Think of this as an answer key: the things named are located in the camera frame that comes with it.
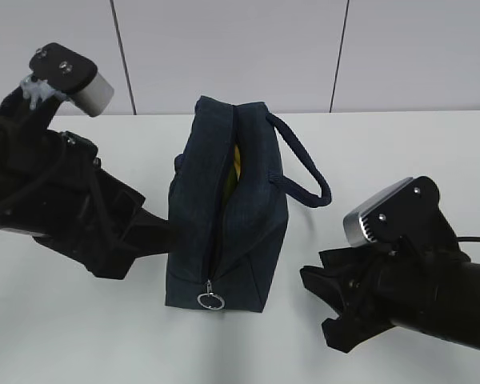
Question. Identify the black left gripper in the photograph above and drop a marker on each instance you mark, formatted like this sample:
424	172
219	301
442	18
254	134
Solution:
50	190

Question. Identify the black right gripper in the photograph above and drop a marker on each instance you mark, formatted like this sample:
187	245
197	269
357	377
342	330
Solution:
345	283

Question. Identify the navy blue lunch bag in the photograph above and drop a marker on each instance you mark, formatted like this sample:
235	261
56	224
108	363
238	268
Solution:
226	257

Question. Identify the green cucumber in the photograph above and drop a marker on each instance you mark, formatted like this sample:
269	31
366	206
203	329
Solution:
231	183

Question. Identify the yellow pear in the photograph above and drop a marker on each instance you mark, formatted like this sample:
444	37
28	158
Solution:
237	162

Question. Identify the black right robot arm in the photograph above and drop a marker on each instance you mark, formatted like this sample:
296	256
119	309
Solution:
443	303

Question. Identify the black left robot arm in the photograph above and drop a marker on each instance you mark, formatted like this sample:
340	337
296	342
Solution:
20	108

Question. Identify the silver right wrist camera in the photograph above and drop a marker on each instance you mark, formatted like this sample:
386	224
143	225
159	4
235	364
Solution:
407	215

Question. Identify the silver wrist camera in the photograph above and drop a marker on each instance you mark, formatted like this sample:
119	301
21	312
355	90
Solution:
407	215
56	71

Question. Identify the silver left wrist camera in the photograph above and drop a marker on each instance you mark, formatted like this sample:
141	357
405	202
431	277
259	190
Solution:
56	71

